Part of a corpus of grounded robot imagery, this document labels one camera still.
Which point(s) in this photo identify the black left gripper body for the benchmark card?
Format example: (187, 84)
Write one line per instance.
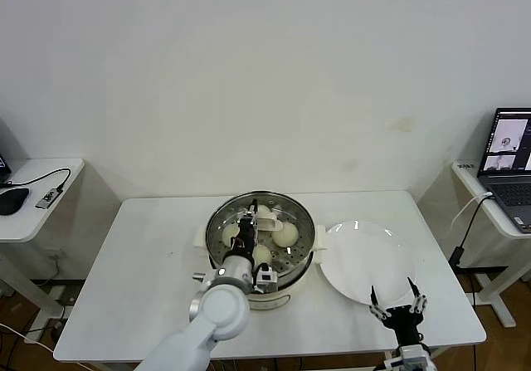
(245, 236)

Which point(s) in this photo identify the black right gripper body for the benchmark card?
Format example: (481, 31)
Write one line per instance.
(401, 317)

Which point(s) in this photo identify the white side table with label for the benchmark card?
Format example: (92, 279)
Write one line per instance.
(495, 304)

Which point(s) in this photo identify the cream electric cooking pot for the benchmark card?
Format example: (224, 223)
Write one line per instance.
(321, 238)

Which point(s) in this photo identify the white side table with mouse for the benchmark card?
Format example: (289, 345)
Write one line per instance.
(25, 221)

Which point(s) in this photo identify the perforated steel steamer basket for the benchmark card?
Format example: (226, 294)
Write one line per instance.
(290, 278)

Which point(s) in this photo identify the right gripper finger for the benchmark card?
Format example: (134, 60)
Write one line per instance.
(413, 290)
(373, 299)

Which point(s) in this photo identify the grey usb hub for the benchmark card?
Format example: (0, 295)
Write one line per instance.
(47, 198)

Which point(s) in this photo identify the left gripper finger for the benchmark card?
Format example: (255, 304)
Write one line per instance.
(253, 208)

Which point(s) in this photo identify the white round plate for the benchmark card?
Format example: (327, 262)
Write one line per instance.
(365, 263)

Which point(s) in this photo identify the black crossbar under table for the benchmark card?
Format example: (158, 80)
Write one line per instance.
(485, 269)

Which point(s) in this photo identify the black computer mouse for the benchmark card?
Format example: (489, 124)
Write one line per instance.
(12, 201)

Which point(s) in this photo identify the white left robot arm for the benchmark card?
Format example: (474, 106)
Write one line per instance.
(220, 309)

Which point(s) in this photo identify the dark screen device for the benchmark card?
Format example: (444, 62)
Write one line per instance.
(3, 167)

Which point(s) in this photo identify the white steamed baozi bun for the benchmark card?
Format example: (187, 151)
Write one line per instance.
(286, 236)
(265, 211)
(263, 255)
(230, 236)

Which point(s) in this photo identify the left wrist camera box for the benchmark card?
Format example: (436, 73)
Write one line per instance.
(265, 280)

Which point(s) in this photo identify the grey open laptop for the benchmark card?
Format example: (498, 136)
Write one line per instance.
(506, 188)

